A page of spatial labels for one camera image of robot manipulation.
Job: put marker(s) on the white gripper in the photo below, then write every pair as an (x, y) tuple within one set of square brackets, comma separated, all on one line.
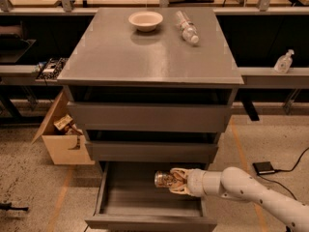
[(195, 182)]

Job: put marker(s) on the white paper bowl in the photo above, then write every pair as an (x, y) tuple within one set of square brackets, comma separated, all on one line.
[(145, 21)]

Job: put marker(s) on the grey middle drawer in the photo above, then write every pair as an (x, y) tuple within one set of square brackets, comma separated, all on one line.
[(151, 152)]

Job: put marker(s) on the black patterned notebook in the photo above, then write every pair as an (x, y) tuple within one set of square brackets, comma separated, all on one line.
[(51, 68)]

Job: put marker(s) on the snack bag in box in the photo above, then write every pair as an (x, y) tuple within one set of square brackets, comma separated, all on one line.
[(61, 123)]

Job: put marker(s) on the grey top drawer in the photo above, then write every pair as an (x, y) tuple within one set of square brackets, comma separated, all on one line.
[(150, 117)]

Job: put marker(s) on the hand sanitizer pump bottle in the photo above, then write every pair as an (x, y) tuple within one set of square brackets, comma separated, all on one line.
[(284, 62)]

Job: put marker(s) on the black tool on floor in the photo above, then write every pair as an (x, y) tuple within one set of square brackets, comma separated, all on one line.
[(9, 206)]

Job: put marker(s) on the grey bottom drawer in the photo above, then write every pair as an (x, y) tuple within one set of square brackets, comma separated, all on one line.
[(129, 201)]

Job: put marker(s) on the grey drawer cabinet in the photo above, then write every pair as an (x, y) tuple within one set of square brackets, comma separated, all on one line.
[(115, 63)]

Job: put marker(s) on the clear plastic water bottle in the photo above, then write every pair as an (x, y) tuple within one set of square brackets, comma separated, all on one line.
[(187, 28)]

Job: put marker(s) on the grey drawer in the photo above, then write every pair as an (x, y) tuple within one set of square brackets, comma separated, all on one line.
[(150, 117), (129, 201), (151, 152)]

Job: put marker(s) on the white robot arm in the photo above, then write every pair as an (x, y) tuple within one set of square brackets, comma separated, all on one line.
[(234, 183)]

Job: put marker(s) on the cardboard box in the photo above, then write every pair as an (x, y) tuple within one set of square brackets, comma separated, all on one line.
[(63, 147)]

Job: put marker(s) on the black foot pedal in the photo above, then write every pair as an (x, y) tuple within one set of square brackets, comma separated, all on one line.
[(263, 168)]

